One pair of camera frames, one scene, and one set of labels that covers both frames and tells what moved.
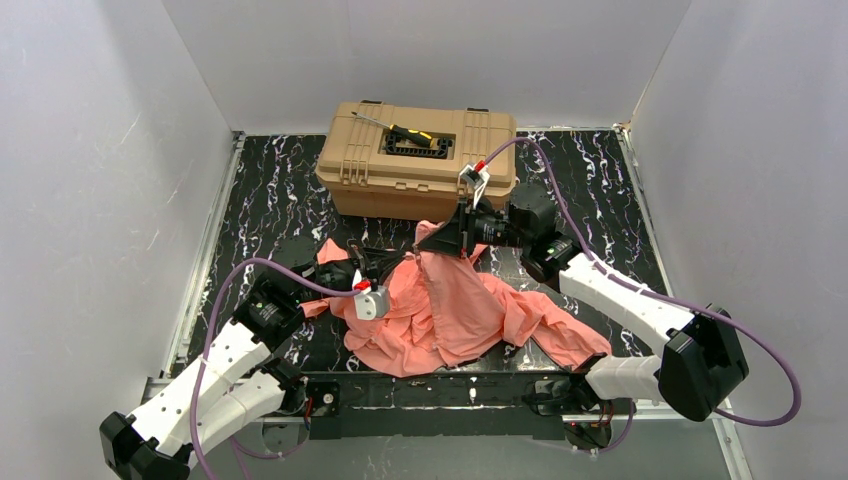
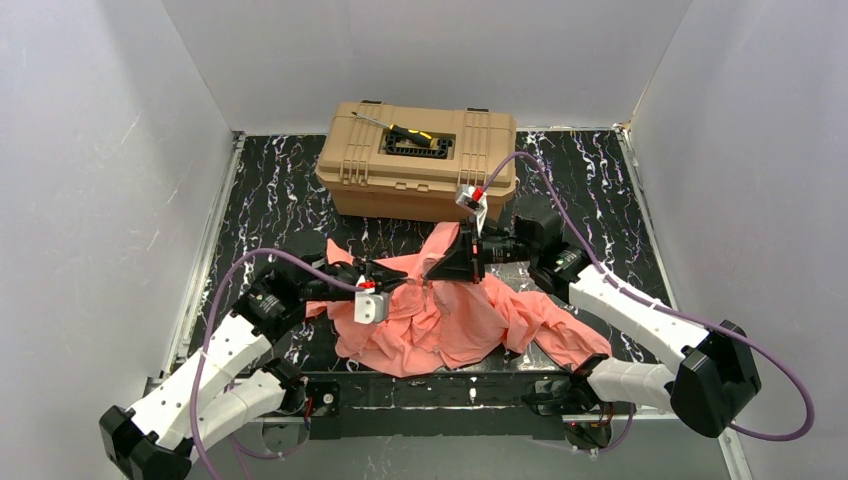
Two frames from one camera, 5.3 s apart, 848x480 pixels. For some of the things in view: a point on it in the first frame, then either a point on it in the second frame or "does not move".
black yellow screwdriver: [414, 136] does not move
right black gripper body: [461, 225] -> [475, 256]
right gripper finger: [447, 240] -> [456, 262]
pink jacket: [445, 313] does not move
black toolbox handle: [441, 150] does not move
